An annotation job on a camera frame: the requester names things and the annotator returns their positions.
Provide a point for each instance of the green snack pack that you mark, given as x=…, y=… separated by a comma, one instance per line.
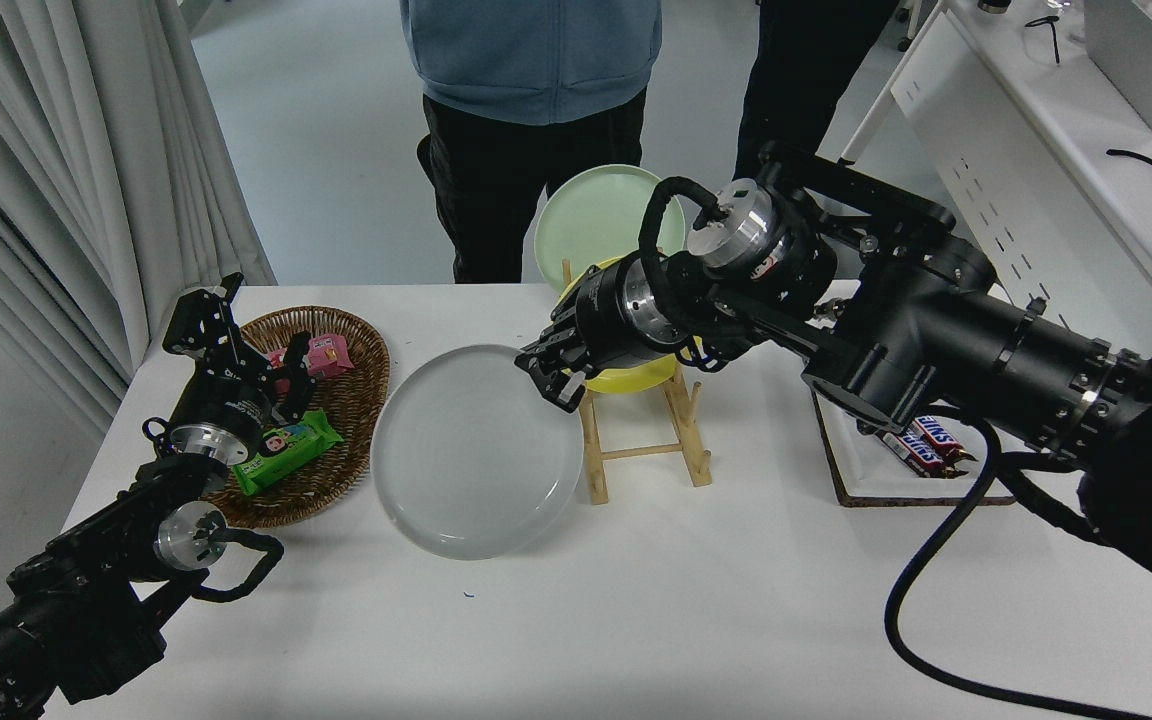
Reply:
x=286, y=450

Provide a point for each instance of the person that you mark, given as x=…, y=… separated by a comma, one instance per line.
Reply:
x=806, y=70
x=531, y=60

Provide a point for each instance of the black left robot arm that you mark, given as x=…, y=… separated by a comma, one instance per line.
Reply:
x=66, y=610

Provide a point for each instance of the white curtain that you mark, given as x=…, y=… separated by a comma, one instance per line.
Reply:
x=56, y=150

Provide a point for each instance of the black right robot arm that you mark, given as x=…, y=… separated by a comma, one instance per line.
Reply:
x=936, y=330

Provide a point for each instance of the pale green plate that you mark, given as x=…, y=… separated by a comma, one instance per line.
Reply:
x=586, y=220

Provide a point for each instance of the wooden plate rack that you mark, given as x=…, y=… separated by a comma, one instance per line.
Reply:
x=596, y=470

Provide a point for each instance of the silver laptop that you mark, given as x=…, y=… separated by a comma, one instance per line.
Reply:
x=1126, y=50

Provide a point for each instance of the yellow plate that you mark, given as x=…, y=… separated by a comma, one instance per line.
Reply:
x=626, y=381

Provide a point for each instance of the grey plate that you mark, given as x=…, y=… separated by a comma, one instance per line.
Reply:
x=466, y=460

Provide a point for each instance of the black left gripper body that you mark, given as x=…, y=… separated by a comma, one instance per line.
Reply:
x=224, y=407

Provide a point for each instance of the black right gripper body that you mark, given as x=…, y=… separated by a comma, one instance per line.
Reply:
x=601, y=325

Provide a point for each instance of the white tray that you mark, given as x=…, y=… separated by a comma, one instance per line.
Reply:
x=866, y=465

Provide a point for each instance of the pink snack pack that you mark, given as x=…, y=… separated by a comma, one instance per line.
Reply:
x=331, y=357

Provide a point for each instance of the white desk with perforated panel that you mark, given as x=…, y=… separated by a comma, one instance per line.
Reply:
x=1036, y=150

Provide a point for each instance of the brown wicker basket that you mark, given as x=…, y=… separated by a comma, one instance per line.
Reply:
x=356, y=420

